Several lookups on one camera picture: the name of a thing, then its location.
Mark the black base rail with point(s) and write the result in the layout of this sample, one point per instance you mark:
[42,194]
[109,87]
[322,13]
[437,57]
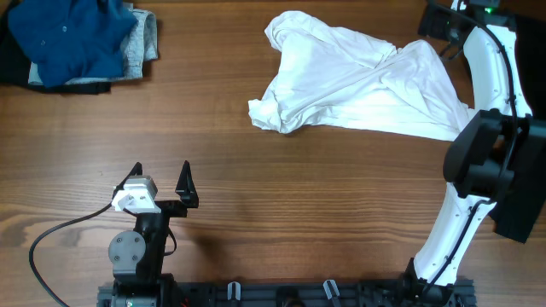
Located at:
[365,293]

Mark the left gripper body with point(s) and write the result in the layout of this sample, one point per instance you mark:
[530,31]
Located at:
[153,222]

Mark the black garment at right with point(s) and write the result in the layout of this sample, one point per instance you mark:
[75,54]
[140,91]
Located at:
[505,63]

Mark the blue button shirt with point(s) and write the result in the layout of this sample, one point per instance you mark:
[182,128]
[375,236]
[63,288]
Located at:
[70,39]

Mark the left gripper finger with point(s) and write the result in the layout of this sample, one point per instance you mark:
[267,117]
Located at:
[185,188]
[136,170]

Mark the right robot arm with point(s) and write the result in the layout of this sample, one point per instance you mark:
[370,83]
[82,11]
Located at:
[494,168]

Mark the black garment under pile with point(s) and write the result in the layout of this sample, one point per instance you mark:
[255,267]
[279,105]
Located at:
[15,66]

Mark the white t-shirt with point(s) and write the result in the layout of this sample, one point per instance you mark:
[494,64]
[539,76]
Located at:
[338,77]

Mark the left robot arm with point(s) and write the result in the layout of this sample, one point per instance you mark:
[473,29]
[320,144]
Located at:
[138,255]

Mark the light grey folded garment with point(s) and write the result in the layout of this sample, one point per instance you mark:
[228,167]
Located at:
[137,47]

